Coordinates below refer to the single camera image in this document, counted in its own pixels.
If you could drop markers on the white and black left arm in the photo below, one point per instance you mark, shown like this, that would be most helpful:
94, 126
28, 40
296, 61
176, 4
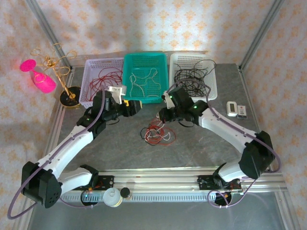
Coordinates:
72, 141

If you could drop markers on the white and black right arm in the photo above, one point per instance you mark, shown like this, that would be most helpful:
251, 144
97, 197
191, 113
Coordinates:
220, 124

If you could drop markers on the white perforated plastic basket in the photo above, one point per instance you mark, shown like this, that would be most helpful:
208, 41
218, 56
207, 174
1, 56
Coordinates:
211, 91

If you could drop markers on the teal perforated plastic basket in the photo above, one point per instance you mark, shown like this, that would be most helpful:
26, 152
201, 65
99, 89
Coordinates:
144, 62

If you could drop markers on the lavender perforated plastic basket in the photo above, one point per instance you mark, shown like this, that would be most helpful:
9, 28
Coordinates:
88, 64

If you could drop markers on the white digital timer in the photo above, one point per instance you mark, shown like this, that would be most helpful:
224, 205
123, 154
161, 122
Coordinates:
232, 109

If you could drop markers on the small black and white device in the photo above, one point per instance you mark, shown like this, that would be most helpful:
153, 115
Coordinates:
242, 111

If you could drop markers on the pink wine glass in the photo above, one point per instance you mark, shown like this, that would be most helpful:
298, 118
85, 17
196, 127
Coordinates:
44, 82

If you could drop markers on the black round cap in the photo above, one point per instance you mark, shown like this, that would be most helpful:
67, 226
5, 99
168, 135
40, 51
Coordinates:
125, 192

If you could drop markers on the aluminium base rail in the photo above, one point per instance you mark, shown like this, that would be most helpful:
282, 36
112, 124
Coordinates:
156, 180

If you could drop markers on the aluminium frame post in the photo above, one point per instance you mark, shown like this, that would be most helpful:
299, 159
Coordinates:
261, 31
48, 31

